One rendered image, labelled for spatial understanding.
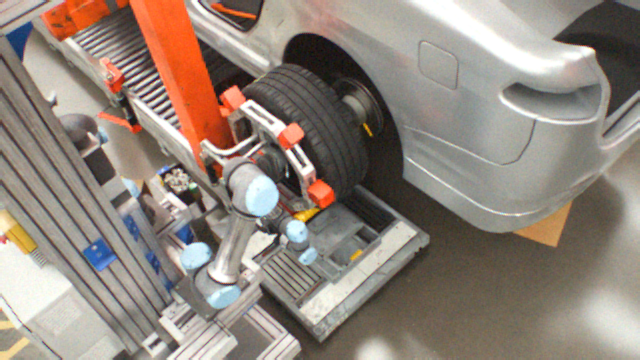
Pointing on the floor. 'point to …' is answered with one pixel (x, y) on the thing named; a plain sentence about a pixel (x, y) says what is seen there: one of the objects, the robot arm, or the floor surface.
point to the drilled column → (201, 230)
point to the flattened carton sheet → (547, 228)
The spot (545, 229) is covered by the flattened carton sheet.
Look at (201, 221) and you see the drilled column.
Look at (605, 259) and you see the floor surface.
